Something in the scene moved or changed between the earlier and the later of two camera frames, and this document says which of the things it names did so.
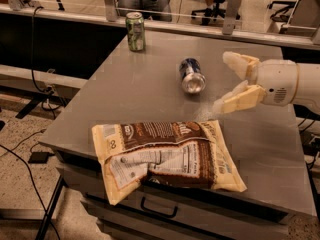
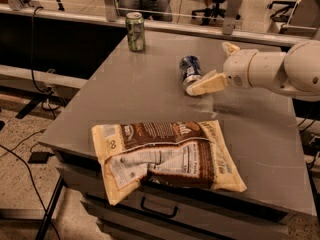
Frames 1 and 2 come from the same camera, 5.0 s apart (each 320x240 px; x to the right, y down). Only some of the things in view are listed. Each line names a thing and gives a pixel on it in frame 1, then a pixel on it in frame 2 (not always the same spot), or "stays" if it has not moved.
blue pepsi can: [193, 79] stays
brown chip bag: [189, 153] stays
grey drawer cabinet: [145, 86] stays
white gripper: [277, 81] to [236, 69]
